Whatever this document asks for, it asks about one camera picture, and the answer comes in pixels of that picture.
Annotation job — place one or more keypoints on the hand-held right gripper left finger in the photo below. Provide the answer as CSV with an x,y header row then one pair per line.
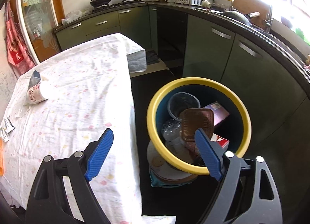
x,y
100,153

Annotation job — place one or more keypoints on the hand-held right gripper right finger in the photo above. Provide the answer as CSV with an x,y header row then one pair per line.
x,y
208,156

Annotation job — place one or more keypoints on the white and red milk carton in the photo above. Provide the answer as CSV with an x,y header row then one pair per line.
x,y
221,141

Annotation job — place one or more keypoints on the brown plastic food tray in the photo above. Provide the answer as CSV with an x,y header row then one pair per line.
x,y
196,122

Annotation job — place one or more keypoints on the purple cardboard box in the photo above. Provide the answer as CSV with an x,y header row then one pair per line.
x,y
219,115

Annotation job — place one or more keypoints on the clear plastic water bottle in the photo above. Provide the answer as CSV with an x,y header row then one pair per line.
x,y
170,130

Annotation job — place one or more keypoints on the clear plastic cup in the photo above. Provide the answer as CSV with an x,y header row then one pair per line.
x,y
174,107

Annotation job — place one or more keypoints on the yellow-rimmed blue trash bin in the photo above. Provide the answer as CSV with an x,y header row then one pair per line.
x,y
151,117

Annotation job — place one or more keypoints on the white cup with red print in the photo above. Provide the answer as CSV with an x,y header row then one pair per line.
x,y
38,93

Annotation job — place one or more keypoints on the silver snack wrapper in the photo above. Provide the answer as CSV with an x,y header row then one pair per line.
x,y
9,122

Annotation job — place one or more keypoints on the small white snack wrapper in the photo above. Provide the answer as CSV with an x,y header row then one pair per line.
x,y
3,134

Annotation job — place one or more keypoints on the grey-blue packet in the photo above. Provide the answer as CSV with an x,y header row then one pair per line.
x,y
35,77

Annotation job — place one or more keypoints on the round beige and teal object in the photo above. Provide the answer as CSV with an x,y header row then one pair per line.
x,y
164,168

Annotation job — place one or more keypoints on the white floral tablecloth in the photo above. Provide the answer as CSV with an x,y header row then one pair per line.
x,y
84,81

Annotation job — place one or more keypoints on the green base cabinets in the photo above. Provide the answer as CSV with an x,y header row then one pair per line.
x,y
205,52

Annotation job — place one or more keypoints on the red checked apron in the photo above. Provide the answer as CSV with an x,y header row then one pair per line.
x,y
17,57

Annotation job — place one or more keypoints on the clear plastic bag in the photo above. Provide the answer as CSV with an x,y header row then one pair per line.
x,y
72,17

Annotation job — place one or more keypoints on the glass sliding door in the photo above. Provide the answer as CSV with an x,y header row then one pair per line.
x,y
36,20

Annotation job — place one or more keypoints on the tall chrome faucet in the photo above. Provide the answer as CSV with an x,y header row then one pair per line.
x,y
268,20

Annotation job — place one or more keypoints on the black gas stove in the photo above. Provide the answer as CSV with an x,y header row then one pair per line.
x,y
116,5

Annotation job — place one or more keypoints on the black wok with lid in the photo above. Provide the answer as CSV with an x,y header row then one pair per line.
x,y
100,0

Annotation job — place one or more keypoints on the green sponge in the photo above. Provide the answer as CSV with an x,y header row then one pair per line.
x,y
301,33

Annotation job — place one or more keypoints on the wooden cutting board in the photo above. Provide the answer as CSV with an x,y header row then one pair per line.
x,y
249,3

